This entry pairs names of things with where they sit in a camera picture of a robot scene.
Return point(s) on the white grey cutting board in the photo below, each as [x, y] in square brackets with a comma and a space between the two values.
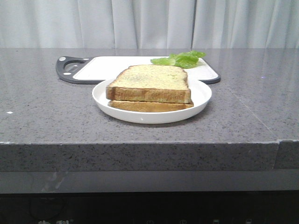
[93, 70]

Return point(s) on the white round plate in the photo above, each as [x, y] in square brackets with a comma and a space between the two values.
[200, 94]

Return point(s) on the green lettuce leaf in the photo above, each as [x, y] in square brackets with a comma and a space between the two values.
[185, 60]

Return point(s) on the white curtain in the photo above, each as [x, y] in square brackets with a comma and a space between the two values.
[149, 24]

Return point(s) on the toasted bread slice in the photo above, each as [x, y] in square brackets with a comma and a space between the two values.
[144, 106]
[151, 83]

